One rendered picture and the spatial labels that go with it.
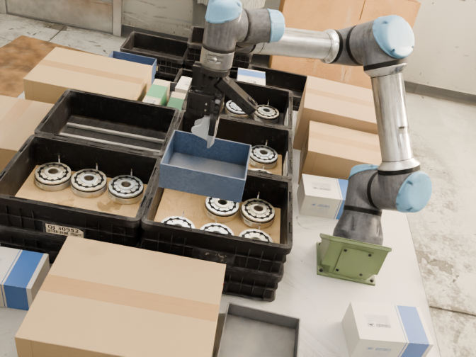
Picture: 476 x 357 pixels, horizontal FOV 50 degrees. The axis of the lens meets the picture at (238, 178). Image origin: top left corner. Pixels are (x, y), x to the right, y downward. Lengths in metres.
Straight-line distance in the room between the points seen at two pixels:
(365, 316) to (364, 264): 0.20
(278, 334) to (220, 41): 0.78
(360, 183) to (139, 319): 0.76
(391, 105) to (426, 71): 3.26
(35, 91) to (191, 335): 1.19
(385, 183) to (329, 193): 0.36
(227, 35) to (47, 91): 0.99
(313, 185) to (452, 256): 1.45
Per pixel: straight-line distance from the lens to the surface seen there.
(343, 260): 1.57
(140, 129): 1.85
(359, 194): 1.55
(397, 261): 1.77
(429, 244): 3.08
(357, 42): 1.46
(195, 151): 1.31
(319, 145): 1.89
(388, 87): 1.43
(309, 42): 1.43
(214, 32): 1.15
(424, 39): 4.57
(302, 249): 1.67
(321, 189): 1.79
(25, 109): 1.90
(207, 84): 1.21
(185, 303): 1.19
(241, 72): 2.24
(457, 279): 2.95
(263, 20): 1.20
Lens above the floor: 1.83
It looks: 37 degrees down
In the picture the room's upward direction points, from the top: 11 degrees clockwise
